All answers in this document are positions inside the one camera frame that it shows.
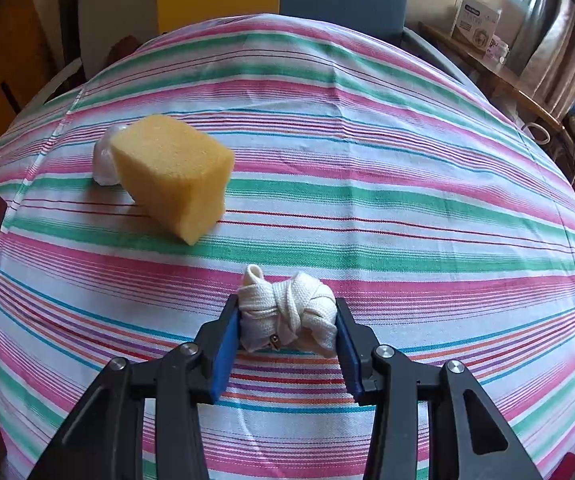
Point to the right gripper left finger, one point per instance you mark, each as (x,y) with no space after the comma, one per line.
(218,343)

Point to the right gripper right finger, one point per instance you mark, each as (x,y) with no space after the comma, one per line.
(354,346)

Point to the cream bandage roll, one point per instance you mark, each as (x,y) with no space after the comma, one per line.
(298,313)

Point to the yellow sponge block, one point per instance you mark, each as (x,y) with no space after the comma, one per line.
(175,172)

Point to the white plastic bag ball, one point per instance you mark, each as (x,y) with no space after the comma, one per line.
(104,171)

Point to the striped bed sheet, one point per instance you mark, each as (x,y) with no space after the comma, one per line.
(446,228)

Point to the red blanket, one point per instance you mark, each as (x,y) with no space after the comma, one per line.
(565,469)

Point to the wooden side table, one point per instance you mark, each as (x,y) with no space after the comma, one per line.
(496,78)

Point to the dark red cushion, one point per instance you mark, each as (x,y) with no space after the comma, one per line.
(124,47)

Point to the white appliance box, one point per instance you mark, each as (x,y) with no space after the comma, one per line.
(475,24)

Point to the wooden wardrobe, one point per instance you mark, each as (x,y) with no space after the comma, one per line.
(26,61)

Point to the pink curtain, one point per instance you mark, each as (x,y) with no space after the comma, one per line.
(543,55)

